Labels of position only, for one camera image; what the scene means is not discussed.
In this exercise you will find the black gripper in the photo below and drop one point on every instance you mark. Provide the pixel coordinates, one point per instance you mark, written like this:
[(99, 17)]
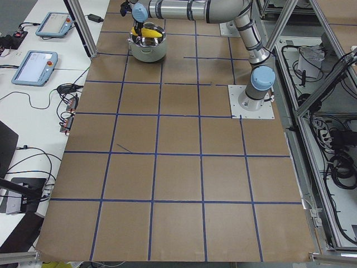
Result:
[(136, 29)]

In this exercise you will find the yellow corn cob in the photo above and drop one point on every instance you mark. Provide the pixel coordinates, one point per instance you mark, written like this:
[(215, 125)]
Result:
[(147, 32)]

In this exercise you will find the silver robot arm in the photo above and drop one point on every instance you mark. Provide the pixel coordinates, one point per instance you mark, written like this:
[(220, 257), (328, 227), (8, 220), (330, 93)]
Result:
[(235, 18)]

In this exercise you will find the pale green steel pot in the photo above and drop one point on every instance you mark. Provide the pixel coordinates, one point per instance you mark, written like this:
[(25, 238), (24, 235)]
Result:
[(148, 50)]

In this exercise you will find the black power adapter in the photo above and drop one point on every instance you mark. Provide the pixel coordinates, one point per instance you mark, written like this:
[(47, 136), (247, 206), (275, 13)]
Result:
[(95, 18)]

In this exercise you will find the upper teach pendant tablet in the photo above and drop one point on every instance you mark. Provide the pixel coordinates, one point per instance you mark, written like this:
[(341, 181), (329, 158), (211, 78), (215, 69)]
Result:
[(55, 24)]

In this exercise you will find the teach pendant tablet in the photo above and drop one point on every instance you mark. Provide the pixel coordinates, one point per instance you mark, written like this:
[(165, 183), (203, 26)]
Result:
[(36, 68), (55, 24)]

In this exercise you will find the lower teach pendant tablet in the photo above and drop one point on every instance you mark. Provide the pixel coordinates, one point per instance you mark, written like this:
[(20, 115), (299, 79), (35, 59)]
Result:
[(36, 68)]

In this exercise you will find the aluminium frame post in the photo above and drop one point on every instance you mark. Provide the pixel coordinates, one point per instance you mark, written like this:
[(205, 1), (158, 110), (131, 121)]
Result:
[(76, 13)]

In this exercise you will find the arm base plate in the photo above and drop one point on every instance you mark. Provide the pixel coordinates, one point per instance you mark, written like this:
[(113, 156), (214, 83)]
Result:
[(242, 107), (228, 29)]

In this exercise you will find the black camera stand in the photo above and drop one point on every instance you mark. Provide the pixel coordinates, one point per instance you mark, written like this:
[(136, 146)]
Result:
[(22, 194)]

